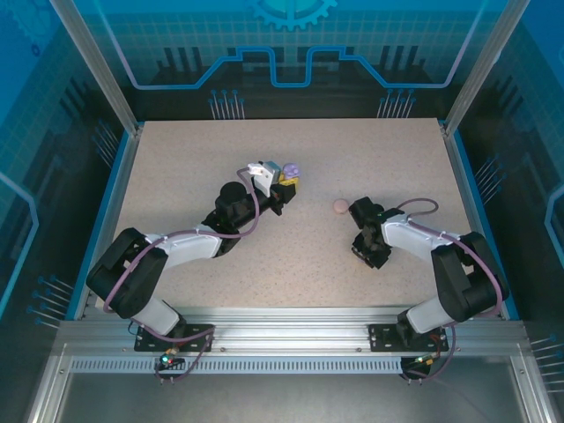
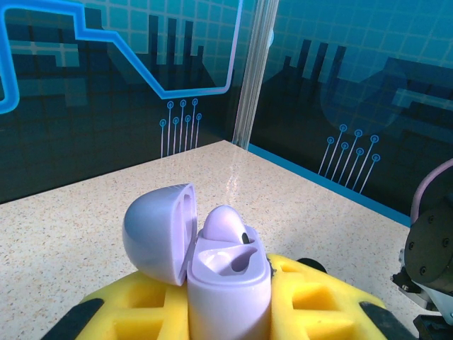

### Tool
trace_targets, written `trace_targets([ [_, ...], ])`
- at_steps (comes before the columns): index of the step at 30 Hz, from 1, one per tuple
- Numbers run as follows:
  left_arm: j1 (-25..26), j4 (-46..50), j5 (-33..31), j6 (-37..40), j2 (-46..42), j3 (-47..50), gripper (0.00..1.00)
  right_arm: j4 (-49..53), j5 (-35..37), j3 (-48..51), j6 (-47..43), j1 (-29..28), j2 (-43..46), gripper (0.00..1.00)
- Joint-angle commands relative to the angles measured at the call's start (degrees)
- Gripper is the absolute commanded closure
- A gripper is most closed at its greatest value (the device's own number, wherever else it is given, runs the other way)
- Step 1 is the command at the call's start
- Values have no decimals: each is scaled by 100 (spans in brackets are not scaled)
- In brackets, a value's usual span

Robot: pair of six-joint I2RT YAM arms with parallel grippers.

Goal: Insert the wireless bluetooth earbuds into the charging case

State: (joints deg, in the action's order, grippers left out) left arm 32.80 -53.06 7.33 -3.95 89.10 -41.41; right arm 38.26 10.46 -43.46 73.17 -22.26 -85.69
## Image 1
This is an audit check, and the blue table edge trim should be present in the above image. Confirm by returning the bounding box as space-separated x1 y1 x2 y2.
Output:
449 130 522 322
64 130 133 322

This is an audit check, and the small connector with LED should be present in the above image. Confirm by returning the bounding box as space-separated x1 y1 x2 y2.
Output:
153 347 185 371
403 352 442 371

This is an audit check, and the grey sheet metal panel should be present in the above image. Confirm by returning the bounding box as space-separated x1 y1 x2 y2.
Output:
56 373 528 423

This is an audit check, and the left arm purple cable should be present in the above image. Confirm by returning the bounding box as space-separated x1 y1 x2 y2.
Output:
103 167 261 385

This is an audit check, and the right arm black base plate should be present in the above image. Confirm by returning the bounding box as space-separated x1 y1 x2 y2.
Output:
367 323 450 353

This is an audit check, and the aluminium table side rail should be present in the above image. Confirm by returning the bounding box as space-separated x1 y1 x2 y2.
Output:
442 122 508 322
72 122 145 322

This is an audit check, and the wide aluminium mounting rail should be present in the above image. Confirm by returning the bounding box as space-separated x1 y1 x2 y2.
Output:
56 305 532 356

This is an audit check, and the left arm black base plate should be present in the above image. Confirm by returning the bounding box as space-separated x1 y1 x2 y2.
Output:
133 323 217 353

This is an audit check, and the slotted grey cable duct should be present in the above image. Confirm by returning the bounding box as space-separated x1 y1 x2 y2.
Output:
68 356 409 376

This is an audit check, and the aluminium frame post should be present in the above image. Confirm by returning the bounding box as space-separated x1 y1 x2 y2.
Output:
442 0 516 138
48 0 145 137

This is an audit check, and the aluminium lower frame rail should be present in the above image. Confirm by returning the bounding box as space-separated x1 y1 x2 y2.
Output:
510 352 559 423
24 343 74 423

